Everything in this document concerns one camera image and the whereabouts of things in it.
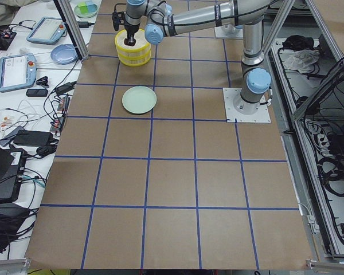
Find teach pendant tablet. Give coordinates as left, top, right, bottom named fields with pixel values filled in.
left=26, top=17, right=66, bottom=45
left=0, top=53, right=37, bottom=93

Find green bowl with blocks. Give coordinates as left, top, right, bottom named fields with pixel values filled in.
left=74, top=1, right=99, bottom=18

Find yellow bamboo steamer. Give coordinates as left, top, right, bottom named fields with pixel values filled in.
left=118, top=51, right=152, bottom=67
left=114, top=28, right=151, bottom=58

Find coiled black cables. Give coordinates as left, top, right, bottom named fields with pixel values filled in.
left=316, top=156, right=344, bottom=198

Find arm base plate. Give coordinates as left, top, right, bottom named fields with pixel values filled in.
left=222, top=88, right=271, bottom=123
left=214, top=25, right=243, bottom=40

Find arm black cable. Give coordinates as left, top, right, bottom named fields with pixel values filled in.
left=112, top=3, right=127, bottom=32

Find lower teach pendant tablet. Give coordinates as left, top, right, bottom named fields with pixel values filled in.
left=0, top=53, right=37, bottom=93

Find blue plate stack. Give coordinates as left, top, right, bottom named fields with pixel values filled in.
left=50, top=44, right=78, bottom=65

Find black laptop computer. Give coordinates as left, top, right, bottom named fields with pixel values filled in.
left=0, top=147, right=27, bottom=203

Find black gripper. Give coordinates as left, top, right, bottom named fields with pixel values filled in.
left=124, top=23, right=139, bottom=43

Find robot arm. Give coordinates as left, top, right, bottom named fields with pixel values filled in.
left=112, top=1, right=271, bottom=115

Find light green plate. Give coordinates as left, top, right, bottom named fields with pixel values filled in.
left=122, top=86, right=157, bottom=115

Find white crumpled cloth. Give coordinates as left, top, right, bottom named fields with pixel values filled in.
left=283, top=49, right=320, bottom=74

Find dark red bun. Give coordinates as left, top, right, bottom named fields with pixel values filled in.
left=125, top=40, right=136, bottom=46

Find black laptop power brick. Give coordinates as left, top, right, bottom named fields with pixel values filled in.
left=13, top=130, right=53, bottom=147

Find aluminium frame post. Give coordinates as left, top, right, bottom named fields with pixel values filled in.
left=53, top=0, right=89, bottom=62

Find upper teach pendant tablet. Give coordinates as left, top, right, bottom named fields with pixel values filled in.
left=26, top=17, right=66, bottom=45

